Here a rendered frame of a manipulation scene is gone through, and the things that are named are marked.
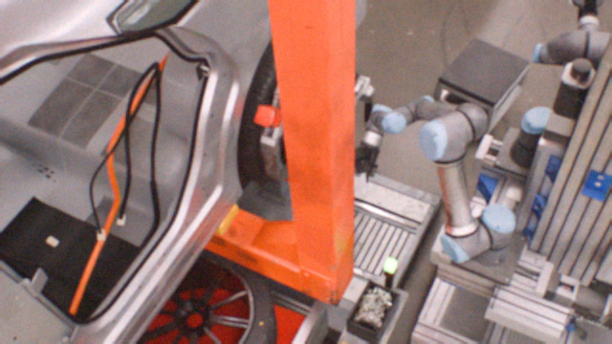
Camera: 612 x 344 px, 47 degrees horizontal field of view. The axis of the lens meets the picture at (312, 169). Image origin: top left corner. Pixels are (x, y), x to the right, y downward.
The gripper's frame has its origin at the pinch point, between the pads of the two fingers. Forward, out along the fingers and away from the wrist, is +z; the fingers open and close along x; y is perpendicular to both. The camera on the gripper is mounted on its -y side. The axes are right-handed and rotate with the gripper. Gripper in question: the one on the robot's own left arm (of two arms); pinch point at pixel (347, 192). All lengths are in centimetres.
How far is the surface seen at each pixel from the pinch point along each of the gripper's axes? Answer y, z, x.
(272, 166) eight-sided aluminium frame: -1.7, 1.9, 40.5
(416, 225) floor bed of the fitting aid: 95, 5, 24
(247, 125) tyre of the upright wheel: -25.5, -9.9, 38.0
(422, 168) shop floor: 116, -25, 47
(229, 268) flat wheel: 0, 48, 44
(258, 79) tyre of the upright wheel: -28, -28, 39
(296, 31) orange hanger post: -94, -34, -39
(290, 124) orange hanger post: -67, -13, -23
